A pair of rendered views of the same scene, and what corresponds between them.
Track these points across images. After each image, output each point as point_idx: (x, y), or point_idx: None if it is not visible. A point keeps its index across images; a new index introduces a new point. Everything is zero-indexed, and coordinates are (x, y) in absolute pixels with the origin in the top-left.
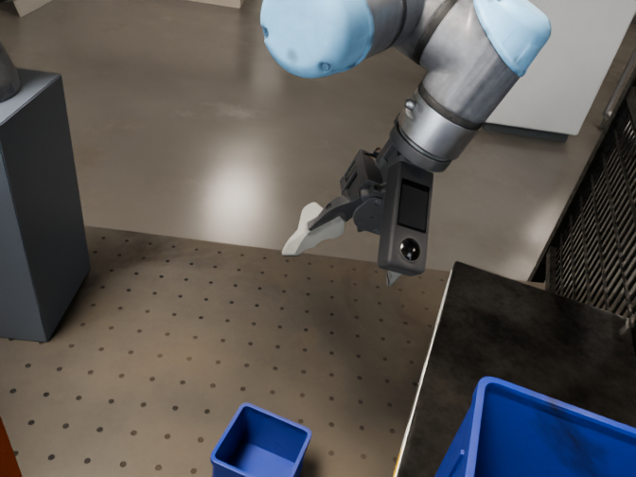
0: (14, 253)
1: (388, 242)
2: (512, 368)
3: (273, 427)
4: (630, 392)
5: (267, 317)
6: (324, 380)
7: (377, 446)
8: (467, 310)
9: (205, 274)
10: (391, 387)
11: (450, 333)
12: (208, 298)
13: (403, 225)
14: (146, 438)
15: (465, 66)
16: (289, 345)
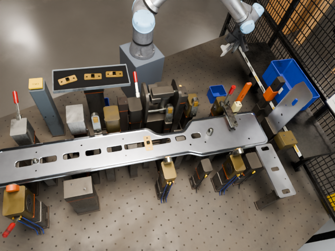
0: (159, 80)
1: (244, 48)
2: (258, 58)
3: (215, 87)
4: (272, 54)
5: (188, 70)
6: (209, 77)
7: (226, 83)
8: (248, 52)
9: (167, 68)
10: (219, 72)
11: (249, 57)
12: (173, 72)
13: (245, 44)
14: None
15: (254, 18)
16: (197, 74)
